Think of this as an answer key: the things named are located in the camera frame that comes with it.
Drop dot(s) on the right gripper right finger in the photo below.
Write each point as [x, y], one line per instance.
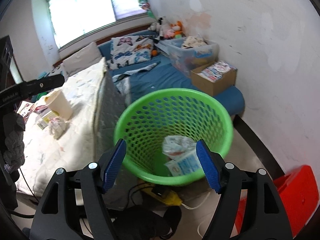
[265, 216]

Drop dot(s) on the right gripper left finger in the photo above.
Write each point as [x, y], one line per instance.
[71, 195]

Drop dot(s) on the white paper cup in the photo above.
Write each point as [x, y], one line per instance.
[56, 101]

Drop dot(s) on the white paper ball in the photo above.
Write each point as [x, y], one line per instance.
[57, 126]

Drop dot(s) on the white barcode milk carton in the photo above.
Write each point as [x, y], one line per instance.
[185, 164]

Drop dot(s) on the clear plastic bag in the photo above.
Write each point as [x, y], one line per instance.
[176, 146]

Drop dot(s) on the grey gloved left hand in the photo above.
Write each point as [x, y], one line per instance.
[12, 145]

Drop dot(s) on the cartoon picture book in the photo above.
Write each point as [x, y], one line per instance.
[25, 108]

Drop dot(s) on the red plastic stool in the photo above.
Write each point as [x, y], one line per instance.
[299, 193]

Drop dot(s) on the left butterfly print pillow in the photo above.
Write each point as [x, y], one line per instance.
[58, 70]

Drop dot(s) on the butterfly print pillow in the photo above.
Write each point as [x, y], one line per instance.
[58, 70]
[128, 50]

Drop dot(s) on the white quilted table cover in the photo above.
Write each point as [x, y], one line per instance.
[75, 147]

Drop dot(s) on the beige sofa cushion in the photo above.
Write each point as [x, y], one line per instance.
[82, 59]

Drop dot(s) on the yellow power strip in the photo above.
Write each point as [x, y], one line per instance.
[162, 194]

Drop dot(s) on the window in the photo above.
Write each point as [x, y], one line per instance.
[72, 19]

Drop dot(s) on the right butterfly print pillow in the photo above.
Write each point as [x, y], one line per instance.
[128, 50]

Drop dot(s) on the green plastic mesh basket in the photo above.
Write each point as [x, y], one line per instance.
[170, 112]

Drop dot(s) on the cardboard box with books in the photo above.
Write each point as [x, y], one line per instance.
[214, 78]

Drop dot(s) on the blue sofa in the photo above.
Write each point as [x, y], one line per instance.
[158, 73]

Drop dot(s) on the black white cow plush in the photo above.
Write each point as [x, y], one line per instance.
[160, 27]

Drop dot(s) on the pink plush toy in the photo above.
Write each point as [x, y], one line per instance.
[169, 34]

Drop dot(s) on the orange fox plush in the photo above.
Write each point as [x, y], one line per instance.
[177, 28]

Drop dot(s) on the clear plastic storage bin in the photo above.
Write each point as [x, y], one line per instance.
[187, 59]

